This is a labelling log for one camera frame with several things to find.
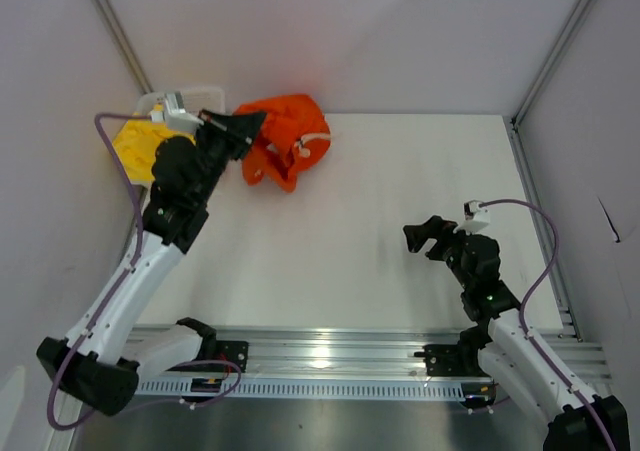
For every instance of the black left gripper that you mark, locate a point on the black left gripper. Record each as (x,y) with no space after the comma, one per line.
(245,127)

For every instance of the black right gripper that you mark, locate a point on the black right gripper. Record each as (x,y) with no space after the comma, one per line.
(434,228)

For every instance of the orange shorts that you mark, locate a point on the orange shorts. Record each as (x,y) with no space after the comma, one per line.
(293,138)

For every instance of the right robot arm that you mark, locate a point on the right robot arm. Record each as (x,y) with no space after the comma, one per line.
(501,346)

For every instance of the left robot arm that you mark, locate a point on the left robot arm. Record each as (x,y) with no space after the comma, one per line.
(91,362)

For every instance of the yellow shorts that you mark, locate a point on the yellow shorts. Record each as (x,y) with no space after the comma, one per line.
(137,141)

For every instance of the white plastic basket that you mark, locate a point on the white plastic basket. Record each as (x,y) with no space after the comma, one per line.
(195,98)

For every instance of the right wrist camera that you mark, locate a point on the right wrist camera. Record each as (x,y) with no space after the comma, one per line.
(476,218)

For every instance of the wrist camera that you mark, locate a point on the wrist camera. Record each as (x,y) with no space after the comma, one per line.
(476,218)
(175,115)

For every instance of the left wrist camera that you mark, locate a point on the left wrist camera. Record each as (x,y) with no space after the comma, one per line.
(175,115)

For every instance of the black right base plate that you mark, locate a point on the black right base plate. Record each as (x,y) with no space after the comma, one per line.
(445,360)

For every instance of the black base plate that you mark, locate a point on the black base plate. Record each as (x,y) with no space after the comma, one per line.
(445,360)
(234,351)

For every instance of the slotted cable duct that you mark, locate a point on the slotted cable duct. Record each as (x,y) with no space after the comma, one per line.
(416,388)

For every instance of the aluminium mounting rail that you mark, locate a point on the aluminium mounting rail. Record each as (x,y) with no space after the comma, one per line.
(326,353)

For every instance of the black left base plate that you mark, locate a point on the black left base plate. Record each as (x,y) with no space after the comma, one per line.
(234,351)

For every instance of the left aluminium frame post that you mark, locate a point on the left aluminium frame post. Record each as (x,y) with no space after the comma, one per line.
(114,28)

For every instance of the aluminium frame post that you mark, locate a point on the aluminium frame post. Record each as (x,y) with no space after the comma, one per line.
(114,28)
(560,46)

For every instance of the right aluminium frame post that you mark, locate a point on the right aluminium frame post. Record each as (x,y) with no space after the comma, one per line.
(560,46)

